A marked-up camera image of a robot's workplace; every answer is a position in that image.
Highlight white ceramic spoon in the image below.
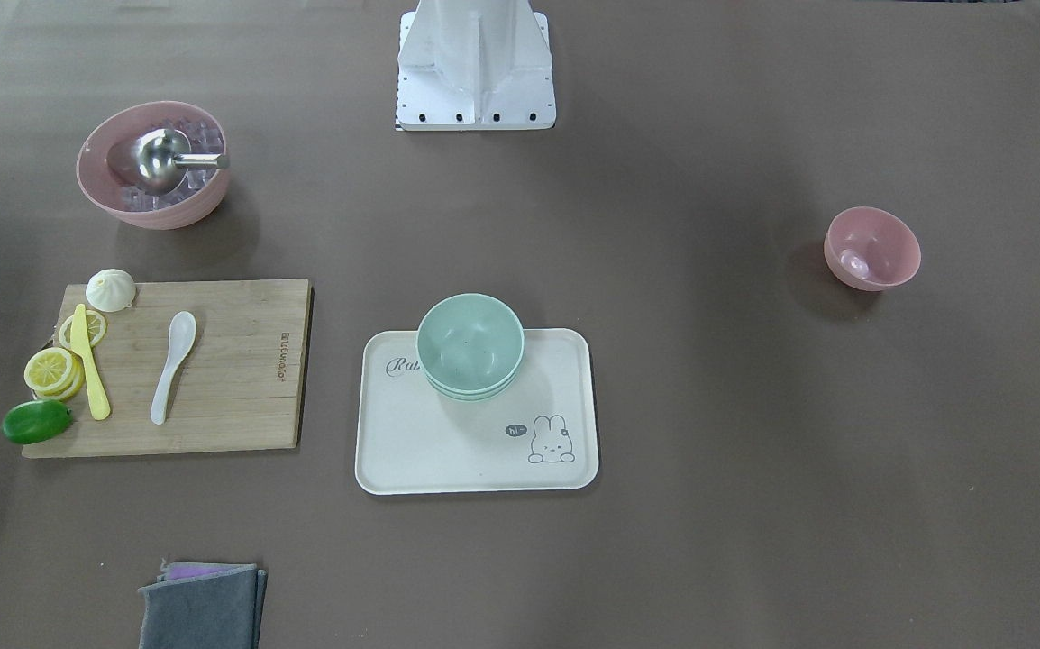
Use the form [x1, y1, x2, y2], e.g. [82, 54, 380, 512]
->
[150, 311, 197, 425]

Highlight small pink bowl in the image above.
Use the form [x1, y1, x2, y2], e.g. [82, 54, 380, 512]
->
[822, 206, 921, 292]

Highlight green bowl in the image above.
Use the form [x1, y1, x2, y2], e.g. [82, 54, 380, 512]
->
[415, 293, 525, 403]

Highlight large pink bowl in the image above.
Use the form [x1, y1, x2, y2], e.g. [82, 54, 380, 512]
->
[76, 100, 231, 230]

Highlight cream rabbit tray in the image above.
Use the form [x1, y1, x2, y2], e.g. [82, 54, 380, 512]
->
[354, 328, 601, 496]

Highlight bamboo cutting board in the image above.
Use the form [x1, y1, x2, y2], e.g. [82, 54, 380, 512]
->
[22, 279, 313, 459]

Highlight metal ice scoop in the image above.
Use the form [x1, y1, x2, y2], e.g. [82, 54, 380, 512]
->
[105, 128, 229, 196]

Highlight white garlic bulb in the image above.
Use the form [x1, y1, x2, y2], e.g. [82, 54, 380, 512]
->
[85, 270, 137, 313]

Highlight lemon slice upper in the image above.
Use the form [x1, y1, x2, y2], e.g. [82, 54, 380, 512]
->
[56, 309, 107, 349]

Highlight grey purple folded cloth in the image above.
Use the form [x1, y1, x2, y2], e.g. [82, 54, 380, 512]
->
[138, 562, 268, 648]

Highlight yellow plastic knife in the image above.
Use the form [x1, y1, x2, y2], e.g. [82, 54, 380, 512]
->
[68, 304, 112, 422]

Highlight lemon half slices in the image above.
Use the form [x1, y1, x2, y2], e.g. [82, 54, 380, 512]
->
[24, 346, 85, 401]

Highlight green lime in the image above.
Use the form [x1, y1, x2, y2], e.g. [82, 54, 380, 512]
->
[0, 399, 74, 446]

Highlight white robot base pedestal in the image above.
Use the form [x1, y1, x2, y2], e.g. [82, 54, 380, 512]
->
[394, 1, 557, 132]

